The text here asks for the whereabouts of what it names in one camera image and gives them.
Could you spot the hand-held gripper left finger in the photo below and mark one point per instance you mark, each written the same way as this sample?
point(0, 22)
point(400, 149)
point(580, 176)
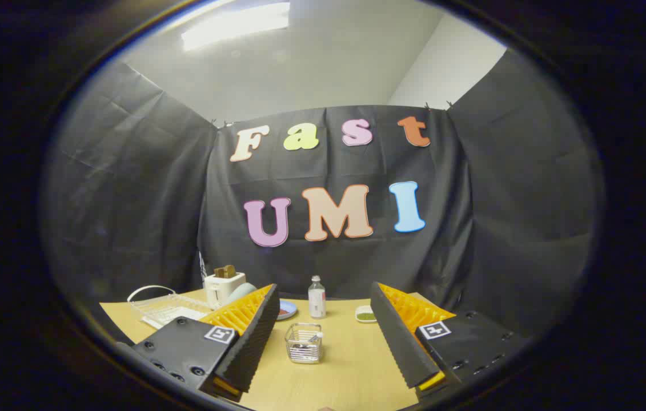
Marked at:
point(254, 337)

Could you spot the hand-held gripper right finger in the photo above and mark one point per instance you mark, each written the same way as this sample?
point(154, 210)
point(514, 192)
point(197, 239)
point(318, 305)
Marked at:
point(397, 337)

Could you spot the pale green plate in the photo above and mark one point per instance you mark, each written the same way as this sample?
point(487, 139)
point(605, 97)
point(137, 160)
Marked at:
point(243, 292)

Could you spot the white divided dish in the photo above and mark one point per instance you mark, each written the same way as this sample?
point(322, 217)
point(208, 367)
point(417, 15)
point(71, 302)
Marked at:
point(365, 315)

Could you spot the blue plate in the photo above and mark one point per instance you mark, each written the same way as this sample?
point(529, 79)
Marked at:
point(287, 310)

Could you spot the white toaster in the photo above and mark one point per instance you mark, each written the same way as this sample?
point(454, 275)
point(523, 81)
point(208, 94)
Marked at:
point(221, 288)

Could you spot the clear bottle with white label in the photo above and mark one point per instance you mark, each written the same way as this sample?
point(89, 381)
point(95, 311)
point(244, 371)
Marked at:
point(316, 302)

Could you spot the brown toast slice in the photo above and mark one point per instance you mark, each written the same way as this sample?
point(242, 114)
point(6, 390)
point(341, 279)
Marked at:
point(224, 271)

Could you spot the black backdrop cloth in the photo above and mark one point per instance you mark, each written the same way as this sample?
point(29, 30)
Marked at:
point(128, 200)

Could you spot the ceiling light panel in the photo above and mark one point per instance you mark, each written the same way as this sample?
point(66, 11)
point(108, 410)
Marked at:
point(237, 25)

